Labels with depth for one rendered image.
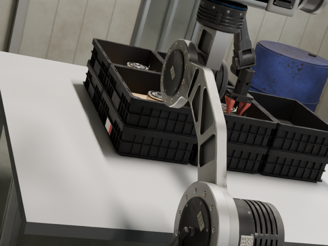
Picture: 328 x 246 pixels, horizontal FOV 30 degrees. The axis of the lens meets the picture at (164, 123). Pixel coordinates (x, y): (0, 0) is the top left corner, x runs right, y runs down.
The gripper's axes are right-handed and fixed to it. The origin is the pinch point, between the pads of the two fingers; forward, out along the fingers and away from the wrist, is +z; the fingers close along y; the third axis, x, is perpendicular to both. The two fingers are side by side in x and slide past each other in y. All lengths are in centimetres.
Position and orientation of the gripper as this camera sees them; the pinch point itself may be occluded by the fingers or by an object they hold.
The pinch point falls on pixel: (233, 113)
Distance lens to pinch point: 252.3
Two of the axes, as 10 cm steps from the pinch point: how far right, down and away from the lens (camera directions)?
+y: -9.2, -1.6, -3.4
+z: -2.7, 9.2, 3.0
